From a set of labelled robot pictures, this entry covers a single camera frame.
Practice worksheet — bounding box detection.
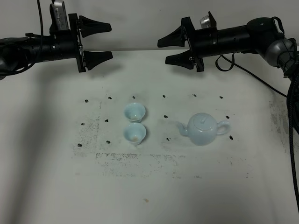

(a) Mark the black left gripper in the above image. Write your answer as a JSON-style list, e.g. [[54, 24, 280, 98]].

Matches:
[[48, 13, 113, 72]]

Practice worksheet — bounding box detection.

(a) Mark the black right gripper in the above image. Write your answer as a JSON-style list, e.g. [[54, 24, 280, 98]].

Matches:
[[157, 17, 251, 72]]

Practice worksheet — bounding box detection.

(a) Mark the light blue porcelain teapot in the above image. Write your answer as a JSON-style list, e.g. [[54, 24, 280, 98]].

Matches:
[[176, 113, 231, 146]]

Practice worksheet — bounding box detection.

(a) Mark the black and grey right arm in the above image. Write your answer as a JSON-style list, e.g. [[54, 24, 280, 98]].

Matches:
[[157, 13, 299, 78]]

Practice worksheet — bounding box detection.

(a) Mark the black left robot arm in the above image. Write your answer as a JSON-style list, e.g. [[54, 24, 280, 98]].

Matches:
[[0, 14, 113, 79]]

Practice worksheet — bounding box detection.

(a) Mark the far light blue teacup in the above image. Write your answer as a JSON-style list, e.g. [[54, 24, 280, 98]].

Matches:
[[124, 102, 146, 123]]

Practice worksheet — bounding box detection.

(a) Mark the light blue teacup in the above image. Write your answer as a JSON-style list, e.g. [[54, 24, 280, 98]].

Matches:
[[124, 102, 146, 123], [123, 123, 147, 146]]

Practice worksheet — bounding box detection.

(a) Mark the near light blue teacup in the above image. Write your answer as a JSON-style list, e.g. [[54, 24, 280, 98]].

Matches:
[[123, 123, 147, 146]]

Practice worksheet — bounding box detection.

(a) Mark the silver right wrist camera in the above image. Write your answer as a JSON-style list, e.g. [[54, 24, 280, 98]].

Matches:
[[199, 11, 217, 30]]

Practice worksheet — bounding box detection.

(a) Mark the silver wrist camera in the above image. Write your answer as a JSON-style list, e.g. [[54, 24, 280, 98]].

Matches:
[[50, 0, 69, 30], [199, 11, 217, 30]]

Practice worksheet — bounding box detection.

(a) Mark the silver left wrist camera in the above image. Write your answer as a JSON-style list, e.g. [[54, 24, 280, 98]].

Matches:
[[50, 0, 69, 30]]

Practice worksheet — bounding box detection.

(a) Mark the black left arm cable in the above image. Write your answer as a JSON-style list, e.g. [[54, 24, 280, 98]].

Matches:
[[25, 0, 45, 38]]

